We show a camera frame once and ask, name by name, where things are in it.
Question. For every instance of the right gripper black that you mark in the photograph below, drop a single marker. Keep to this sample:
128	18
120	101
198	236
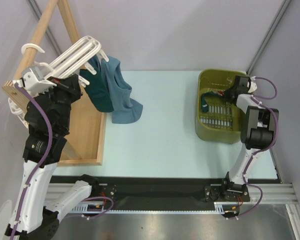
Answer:
230	93

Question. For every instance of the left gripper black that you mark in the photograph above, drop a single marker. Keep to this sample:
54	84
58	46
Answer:
71	84

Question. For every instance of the white plastic clip hanger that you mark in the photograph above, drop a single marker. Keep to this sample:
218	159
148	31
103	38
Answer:
71	60

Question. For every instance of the dark green sock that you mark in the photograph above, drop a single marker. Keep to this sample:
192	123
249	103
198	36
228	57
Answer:
97	90

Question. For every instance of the green sock with reindeer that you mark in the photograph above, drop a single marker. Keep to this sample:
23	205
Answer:
206	96

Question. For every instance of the blue sock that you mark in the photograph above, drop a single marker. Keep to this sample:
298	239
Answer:
126	110

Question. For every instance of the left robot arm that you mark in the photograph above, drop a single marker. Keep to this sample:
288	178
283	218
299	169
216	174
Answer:
48	117

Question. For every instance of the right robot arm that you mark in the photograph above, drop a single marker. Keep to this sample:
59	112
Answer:
258	134

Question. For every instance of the olive green plastic basket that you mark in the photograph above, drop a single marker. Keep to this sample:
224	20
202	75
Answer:
223	123

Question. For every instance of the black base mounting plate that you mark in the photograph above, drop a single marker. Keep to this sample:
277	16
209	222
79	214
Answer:
138	194

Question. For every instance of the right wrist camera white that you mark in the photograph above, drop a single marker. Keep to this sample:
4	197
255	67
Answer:
253	86

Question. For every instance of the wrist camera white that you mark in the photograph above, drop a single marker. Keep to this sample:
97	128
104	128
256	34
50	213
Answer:
32	80
253	86

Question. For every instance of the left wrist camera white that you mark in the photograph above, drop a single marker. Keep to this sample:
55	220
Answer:
32	80

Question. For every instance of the wooden drying rack frame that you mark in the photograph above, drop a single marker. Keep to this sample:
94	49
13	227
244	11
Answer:
85	142

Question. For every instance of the aluminium rail frame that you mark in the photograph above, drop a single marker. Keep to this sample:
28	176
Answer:
260	194

